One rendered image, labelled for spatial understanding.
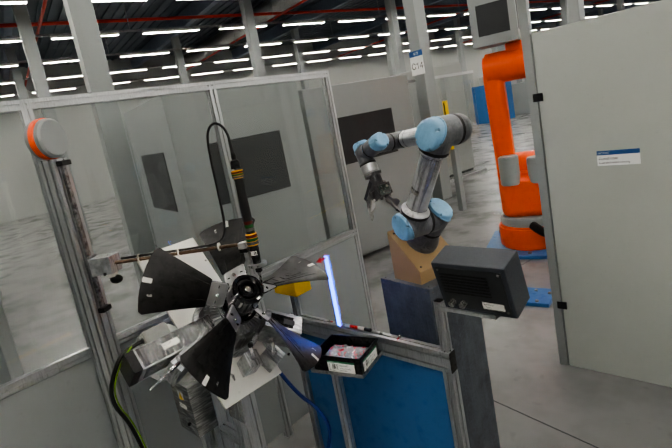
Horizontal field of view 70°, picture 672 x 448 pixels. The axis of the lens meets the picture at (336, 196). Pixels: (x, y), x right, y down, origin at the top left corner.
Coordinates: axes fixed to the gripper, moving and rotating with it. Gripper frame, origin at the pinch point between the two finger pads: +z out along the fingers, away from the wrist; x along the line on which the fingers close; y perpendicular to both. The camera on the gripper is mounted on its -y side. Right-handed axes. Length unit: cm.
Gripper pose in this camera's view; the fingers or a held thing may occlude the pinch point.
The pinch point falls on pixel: (386, 217)
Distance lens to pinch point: 213.4
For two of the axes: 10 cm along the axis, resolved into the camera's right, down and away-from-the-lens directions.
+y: 3.6, -3.2, -8.8
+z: 3.4, 9.2, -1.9
